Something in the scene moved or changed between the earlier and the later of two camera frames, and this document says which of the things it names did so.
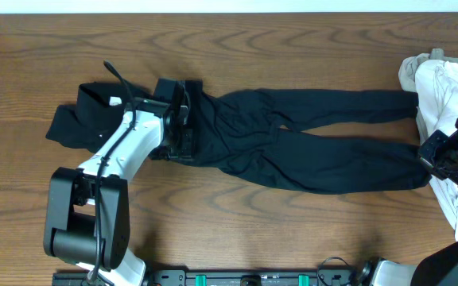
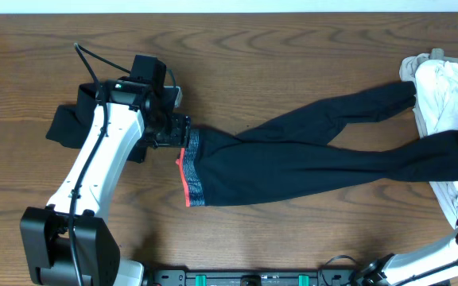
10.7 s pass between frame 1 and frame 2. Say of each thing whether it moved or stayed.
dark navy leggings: moved
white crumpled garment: stayed
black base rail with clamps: stayed
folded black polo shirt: stayed
